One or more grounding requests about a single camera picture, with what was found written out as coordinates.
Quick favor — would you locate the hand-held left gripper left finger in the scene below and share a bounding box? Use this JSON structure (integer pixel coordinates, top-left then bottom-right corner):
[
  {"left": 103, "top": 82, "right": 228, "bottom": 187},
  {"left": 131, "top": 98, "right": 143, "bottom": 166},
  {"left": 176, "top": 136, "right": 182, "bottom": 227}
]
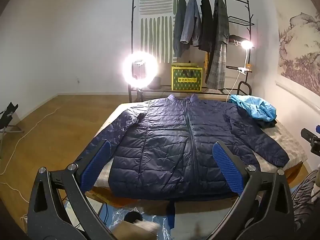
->
[{"left": 27, "top": 140, "right": 118, "bottom": 240}]

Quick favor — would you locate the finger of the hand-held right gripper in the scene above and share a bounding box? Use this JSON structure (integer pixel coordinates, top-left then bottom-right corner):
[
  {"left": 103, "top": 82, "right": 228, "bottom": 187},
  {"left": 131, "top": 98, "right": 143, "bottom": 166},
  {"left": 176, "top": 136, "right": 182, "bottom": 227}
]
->
[{"left": 301, "top": 127, "right": 320, "bottom": 156}]

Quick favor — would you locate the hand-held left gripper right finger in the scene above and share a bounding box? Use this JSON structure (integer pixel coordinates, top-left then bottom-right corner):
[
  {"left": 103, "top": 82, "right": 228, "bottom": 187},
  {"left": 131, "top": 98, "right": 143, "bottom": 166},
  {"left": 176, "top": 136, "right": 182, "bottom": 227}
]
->
[{"left": 205, "top": 141, "right": 296, "bottom": 240}]

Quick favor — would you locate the navy puffer jacket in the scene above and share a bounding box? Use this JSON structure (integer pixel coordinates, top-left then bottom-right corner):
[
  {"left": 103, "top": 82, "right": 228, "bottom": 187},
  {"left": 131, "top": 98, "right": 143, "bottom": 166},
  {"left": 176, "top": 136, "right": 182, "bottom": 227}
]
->
[{"left": 85, "top": 94, "right": 290, "bottom": 202}]

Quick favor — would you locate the black metal clothes rack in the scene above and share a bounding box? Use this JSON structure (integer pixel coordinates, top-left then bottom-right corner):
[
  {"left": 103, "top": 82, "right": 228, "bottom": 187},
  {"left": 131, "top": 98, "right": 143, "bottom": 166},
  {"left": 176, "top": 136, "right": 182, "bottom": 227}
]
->
[{"left": 128, "top": 0, "right": 255, "bottom": 103}]

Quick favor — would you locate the dark cloth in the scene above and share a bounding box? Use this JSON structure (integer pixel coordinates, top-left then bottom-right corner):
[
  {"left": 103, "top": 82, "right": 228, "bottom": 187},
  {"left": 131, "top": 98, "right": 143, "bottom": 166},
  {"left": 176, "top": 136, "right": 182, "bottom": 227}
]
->
[{"left": 257, "top": 119, "right": 278, "bottom": 129}]

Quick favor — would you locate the light blue jacket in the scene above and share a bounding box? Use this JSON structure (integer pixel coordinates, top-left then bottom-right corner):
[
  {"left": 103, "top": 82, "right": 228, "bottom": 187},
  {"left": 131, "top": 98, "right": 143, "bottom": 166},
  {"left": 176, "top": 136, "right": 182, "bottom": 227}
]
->
[{"left": 229, "top": 94, "right": 277, "bottom": 122}]

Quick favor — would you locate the black white striped cloth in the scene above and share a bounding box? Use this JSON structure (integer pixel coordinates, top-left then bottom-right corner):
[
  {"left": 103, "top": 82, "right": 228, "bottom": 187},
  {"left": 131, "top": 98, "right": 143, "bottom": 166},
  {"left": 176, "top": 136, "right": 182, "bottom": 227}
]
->
[{"left": 291, "top": 169, "right": 320, "bottom": 233}]

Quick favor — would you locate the clear plastic sheet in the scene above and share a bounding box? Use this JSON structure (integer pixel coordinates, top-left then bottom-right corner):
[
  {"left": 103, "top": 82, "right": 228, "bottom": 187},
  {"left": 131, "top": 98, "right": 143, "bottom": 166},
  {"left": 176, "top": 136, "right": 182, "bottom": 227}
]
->
[{"left": 64, "top": 200, "right": 175, "bottom": 240}]

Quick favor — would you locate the beige blurry object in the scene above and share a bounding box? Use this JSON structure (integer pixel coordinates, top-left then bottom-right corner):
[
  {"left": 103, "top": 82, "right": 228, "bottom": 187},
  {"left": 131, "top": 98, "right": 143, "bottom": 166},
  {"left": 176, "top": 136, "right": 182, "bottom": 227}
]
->
[{"left": 110, "top": 211, "right": 160, "bottom": 240}]

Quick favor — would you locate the yellow green patterned box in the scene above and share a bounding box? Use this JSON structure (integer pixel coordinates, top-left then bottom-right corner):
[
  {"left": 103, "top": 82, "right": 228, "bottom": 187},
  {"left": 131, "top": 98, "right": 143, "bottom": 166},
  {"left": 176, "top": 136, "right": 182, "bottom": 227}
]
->
[{"left": 171, "top": 62, "right": 202, "bottom": 91}]

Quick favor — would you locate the black folding stand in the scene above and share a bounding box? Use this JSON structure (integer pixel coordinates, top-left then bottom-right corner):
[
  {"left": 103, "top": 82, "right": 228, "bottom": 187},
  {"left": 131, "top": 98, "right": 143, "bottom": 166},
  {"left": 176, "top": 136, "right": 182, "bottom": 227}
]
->
[{"left": 0, "top": 102, "right": 25, "bottom": 160}]

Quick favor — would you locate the white clip lamp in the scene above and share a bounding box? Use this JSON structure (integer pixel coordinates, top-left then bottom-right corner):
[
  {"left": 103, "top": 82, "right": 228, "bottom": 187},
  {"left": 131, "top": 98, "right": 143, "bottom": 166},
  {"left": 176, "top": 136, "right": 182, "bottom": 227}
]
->
[{"left": 237, "top": 40, "right": 254, "bottom": 74}]

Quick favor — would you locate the grey plaid hanging coat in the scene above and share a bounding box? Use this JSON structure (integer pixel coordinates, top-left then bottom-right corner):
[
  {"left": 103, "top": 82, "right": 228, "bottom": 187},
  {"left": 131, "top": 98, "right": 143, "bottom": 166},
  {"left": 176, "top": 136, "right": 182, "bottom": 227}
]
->
[{"left": 205, "top": 0, "right": 230, "bottom": 90}]

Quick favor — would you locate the black hanging coat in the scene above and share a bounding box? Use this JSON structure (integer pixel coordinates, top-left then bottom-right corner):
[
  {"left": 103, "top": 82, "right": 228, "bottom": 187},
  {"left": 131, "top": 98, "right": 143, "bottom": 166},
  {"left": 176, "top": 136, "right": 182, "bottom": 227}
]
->
[{"left": 199, "top": 0, "right": 214, "bottom": 53}]

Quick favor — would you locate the dark grey hanging jacket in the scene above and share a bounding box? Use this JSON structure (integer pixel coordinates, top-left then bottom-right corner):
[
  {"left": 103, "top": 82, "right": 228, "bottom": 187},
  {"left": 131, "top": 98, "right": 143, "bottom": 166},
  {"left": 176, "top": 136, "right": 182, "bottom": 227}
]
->
[{"left": 172, "top": 0, "right": 187, "bottom": 58}]

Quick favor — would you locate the blue denim hanging jacket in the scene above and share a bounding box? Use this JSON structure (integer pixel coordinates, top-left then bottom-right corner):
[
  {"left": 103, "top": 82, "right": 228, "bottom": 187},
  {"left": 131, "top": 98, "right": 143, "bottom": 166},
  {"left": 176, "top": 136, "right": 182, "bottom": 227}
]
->
[{"left": 180, "top": 0, "right": 202, "bottom": 47}]

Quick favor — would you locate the white floor cable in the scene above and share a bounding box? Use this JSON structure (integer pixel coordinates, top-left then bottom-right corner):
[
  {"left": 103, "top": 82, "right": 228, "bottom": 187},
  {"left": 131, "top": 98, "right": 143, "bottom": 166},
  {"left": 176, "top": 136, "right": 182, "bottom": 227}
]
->
[{"left": 0, "top": 105, "right": 63, "bottom": 202}]

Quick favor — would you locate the white lamp cable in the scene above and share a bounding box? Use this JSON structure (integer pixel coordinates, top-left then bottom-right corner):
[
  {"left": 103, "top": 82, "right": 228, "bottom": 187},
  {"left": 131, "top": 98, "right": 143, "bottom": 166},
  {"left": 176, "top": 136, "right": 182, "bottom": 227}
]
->
[{"left": 226, "top": 70, "right": 242, "bottom": 103}]

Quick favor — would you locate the black metal bed rail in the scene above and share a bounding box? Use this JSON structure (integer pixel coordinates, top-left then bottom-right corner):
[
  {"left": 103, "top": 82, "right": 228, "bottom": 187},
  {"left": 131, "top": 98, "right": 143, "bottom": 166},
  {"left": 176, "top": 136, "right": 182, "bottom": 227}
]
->
[{"left": 237, "top": 81, "right": 252, "bottom": 97}]

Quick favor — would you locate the landscape wall painting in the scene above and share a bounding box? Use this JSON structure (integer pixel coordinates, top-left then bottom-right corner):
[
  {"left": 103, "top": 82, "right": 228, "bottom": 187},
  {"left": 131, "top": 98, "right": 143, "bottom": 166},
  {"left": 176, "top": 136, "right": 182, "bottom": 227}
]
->
[{"left": 276, "top": 4, "right": 320, "bottom": 98}]

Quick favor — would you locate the ring light on stand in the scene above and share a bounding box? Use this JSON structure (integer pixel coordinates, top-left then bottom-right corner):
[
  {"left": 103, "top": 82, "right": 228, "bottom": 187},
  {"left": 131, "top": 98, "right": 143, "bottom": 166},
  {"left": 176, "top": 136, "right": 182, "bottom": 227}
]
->
[{"left": 122, "top": 51, "right": 159, "bottom": 103}]

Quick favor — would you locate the green striped wall hanging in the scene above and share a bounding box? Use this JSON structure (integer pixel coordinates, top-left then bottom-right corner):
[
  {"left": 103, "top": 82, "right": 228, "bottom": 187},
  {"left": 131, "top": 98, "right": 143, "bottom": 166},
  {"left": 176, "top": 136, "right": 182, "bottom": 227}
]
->
[{"left": 137, "top": 0, "right": 178, "bottom": 64}]

